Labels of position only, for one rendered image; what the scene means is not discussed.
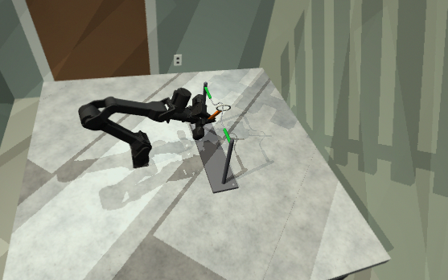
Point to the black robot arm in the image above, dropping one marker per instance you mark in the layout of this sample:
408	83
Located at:
93	119

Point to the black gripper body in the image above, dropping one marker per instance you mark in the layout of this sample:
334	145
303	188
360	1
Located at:
198	132

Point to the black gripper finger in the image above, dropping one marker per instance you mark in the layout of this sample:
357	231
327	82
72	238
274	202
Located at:
207	116
206	121

